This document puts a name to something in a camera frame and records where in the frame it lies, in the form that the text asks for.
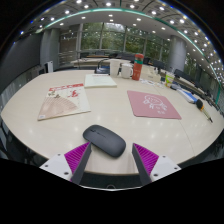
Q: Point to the white paper booklet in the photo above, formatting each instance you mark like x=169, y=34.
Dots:
x=100, y=81

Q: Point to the white cardboard box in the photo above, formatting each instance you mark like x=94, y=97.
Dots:
x=151, y=74

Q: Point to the green printed paper cup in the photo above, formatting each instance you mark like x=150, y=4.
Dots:
x=169, y=80

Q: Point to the ceiling lights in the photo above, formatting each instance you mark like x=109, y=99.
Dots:
x=108, y=4

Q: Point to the red drink bottle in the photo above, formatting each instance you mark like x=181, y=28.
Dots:
x=137, y=68

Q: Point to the white paper cup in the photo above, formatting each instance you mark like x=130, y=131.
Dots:
x=114, y=68

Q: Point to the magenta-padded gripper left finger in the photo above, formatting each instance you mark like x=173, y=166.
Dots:
x=77, y=156

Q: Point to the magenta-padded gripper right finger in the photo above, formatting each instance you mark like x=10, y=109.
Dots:
x=148, y=158

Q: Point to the black desk microphone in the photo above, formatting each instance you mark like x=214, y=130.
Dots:
x=101, y=70

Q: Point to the black computer mouse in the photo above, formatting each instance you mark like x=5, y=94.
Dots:
x=105, y=140

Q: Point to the magazine with fan print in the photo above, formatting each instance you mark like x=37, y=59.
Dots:
x=63, y=101

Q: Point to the blue and white book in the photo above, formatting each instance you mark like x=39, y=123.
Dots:
x=187, y=96

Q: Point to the pink mouse pad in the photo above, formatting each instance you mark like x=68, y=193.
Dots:
x=151, y=105

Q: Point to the dark office chairs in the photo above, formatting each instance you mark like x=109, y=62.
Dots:
x=180, y=74

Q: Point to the colourful printed leaflet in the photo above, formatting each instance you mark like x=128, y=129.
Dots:
x=150, y=82

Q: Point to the white mug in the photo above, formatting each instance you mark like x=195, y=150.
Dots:
x=126, y=71

